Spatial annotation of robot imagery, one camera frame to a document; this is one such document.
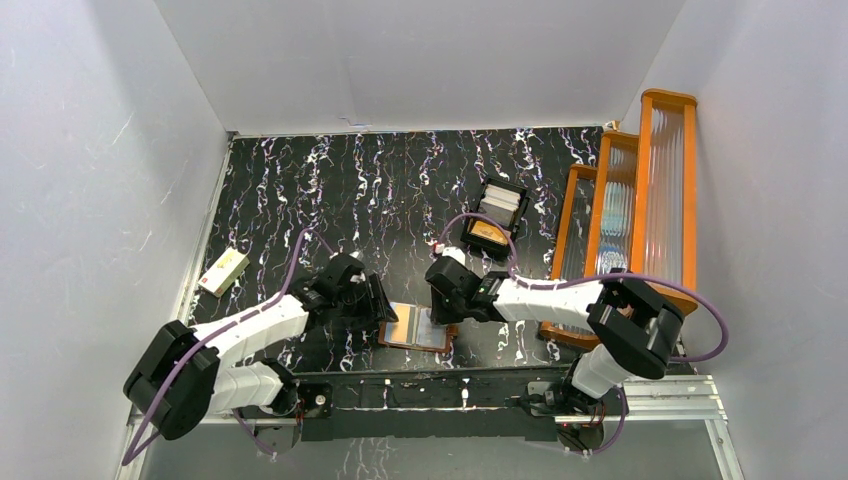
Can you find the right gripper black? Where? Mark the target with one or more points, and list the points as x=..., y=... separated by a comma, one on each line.
x=439, y=315

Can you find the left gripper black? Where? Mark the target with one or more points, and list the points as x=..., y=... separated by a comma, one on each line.
x=380, y=301

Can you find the white silver VIP card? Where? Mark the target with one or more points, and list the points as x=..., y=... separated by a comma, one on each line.
x=428, y=336

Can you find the gold card black stripe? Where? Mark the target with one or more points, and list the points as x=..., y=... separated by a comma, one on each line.
x=401, y=333

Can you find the brown leather card holder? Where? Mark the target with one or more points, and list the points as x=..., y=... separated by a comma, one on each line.
x=453, y=330

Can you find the gold VIP card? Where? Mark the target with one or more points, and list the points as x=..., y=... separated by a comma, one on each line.
x=483, y=230

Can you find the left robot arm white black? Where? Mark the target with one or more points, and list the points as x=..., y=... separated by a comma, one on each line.
x=187, y=372

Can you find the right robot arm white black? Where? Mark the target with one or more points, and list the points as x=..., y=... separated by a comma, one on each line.
x=637, y=327

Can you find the stack of cards in box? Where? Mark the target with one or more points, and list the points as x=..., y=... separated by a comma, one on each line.
x=499, y=204

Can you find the black plastic card box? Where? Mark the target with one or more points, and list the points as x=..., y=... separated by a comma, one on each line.
x=511, y=231

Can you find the small white green box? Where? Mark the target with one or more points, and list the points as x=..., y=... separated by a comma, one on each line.
x=221, y=275

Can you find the orange wooden tiered rack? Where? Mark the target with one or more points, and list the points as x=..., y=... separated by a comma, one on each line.
x=636, y=207

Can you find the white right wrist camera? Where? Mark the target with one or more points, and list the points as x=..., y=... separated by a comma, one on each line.
x=444, y=250

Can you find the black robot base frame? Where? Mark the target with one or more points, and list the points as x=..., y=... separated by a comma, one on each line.
x=523, y=402

